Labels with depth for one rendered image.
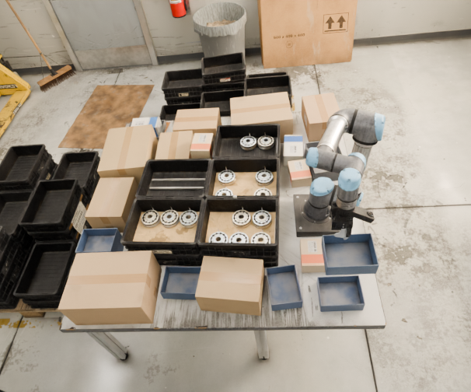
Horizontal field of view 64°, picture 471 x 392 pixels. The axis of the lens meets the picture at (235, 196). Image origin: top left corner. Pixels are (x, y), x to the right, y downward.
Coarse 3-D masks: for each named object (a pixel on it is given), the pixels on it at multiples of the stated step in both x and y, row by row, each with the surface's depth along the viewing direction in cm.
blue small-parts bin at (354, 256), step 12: (324, 240) 160; (336, 240) 160; (348, 240) 160; (360, 240) 159; (372, 240) 153; (324, 252) 153; (336, 252) 159; (348, 252) 158; (360, 252) 158; (372, 252) 154; (324, 264) 155; (336, 264) 155; (348, 264) 155; (360, 264) 154; (372, 264) 154
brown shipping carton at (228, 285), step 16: (208, 256) 189; (208, 272) 183; (224, 272) 182; (240, 272) 181; (256, 272) 180; (208, 288) 178; (224, 288) 177; (240, 288) 176; (256, 288) 175; (208, 304) 181; (224, 304) 178; (240, 304) 175; (256, 304) 173
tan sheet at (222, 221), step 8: (216, 216) 208; (224, 216) 207; (272, 216) 204; (208, 224) 205; (216, 224) 204; (224, 224) 204; (232, 224) 203; (272, 224) 200; (208, 232) 202; (224, 232) 201; (232, 232) 200; (248, 232) 199; (256, 232) 198; (264, 232) 198; (272, 232) 197; (272, 240) 194
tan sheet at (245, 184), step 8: (216, 176) 227; (240, 176) 225; (248, 176) 224; (216, 184) 223; (232, 184) 221; (240, 184) 221; (248, 184) 220; (256, 184) 219; (272, 184) 218; (232, 192) 218; (240, 192) 217; (248, 192) 216; (272, 192) 214
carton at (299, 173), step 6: (288, 162) 236; (294, 162) 235; (300, 162) 235; (288, 168) 235; (294, 168) 232; (300, 168) 231; (306, 168) 231; (294, 174) 229; (300, 174) 228; (306, 174) 228; (294, 180) 227; (300, 180) 227; (306, 180) 228; (294, 186) 231; (300, 186) 231
